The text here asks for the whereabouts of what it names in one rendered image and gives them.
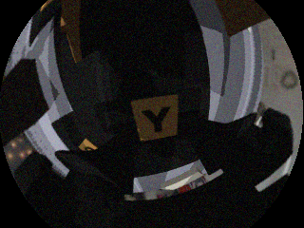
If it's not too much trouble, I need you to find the cream flat rectangular block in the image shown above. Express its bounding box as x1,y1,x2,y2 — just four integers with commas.
160,167,204,190

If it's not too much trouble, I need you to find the brown letter tile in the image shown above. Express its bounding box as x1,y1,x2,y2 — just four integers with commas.
79,137,99,151
130,94,179,141

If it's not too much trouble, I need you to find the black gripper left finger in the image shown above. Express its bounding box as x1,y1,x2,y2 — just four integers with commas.
54,121,138,195

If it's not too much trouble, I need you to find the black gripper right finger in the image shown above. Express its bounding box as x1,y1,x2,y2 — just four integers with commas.
178,113,257,175

